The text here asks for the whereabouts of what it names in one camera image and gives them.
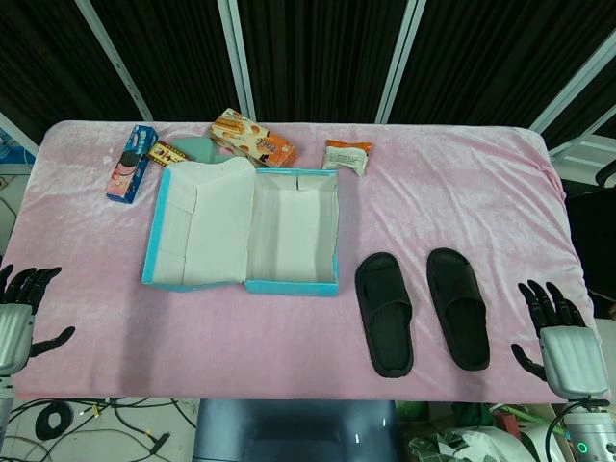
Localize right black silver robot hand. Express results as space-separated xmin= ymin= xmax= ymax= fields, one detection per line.
xmin=510 ymin=279 xmax=610 ymax=398

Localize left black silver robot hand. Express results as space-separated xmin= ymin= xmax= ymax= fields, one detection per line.
xmin=0 ymin=263 xmax=77 ymax=377

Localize black slipper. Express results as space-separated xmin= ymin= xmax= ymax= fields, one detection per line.
xmin=354 ymin=251 xmax=416 ymax=379
xmin=425 ymin=247 xmax=492 ymax=372

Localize turquoise cardboard shoe box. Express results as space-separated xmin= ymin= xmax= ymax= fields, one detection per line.
xmin=141 ymin=156 xmax=341 ymax=298

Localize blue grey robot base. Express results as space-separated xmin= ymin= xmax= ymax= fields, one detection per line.
xmin=193 ymin=398 xmax=400 ymax=462

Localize blue Oreo cookie box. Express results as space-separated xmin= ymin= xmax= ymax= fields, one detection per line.
xmin=106 ymin=124 xmax=160 ymax=206

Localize small red yellow box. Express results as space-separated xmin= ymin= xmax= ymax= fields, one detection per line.
xmin=146 ymin=139 xmax=192 ymax=169

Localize orange biscuit box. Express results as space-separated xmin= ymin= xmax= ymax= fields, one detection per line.
xmin=209 ymin=108 xmax=298 ymax=169

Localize green sticks bundle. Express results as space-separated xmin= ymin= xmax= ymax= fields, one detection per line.
xmin=490 ymin=403 xmax=564 ymax=430

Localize black tape roll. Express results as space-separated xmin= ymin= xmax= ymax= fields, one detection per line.
xmin=36 ymin=401 xmax=74 ymax=440

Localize white rounded plastic object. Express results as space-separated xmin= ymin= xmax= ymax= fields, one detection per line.
xmin=461 ymin=425 xmax=536 ymax=462

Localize dark clothed person body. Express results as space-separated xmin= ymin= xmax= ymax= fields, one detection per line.
xmin=565 ymin=182 xmax=616 ymax=319

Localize green white patterned bag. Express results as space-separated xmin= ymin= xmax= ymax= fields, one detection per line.
xmin=408 ymin=427 xmax=482 ymax=462

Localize black chair armrest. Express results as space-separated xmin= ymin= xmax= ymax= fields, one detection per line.
xmin=594 ymin=161 xmax=616 ymax=190

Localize pink velvet table cloth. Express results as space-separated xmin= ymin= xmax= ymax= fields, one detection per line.
xmin=2 ymin=119 xmax=598 ymax=403

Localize teal plastic dustpan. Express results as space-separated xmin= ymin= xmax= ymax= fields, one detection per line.
xmin=170 ymin=136 xmax=237 ymax=166

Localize black ribbed partition panel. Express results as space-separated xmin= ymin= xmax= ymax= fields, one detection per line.
xmin=90 ymin=0 xmax=246 ymax=121
xmin=238 ymin=0 xmax=410 ymax=124
xmin=0 ymin=0 xmax=145 ymax=141
xmin=387 ymin=0 xmax=616 ymax=127

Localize white orange snack packet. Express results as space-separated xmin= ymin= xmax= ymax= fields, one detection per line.
xmin=321 ymin=139 xmax=373 ymax=178

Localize black right hand cable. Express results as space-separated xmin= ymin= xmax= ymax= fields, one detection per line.
xmin=546 ymin=398 xmax=608 ymax=462

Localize grey floor cable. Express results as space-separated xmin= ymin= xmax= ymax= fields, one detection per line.
xmin=13 ymin=425 xmax=160 ymax=462

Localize black floor cable with plug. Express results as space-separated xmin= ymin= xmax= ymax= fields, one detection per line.
xmin=108 ymin=398 xmax=172 ymax=454

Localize white partition post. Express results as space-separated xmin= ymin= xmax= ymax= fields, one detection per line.
xmin=74 ymin=0 xmax=155 ymax=121
xmin=216 ymin=0 xmax=257 ymax=121
xmin=373 ymin=0 xmax=427 ymax=124
xmin=528 ymin=28 xmax=616 ymax=137
xmin=0 ymin=113 xmax=39 ymax=156

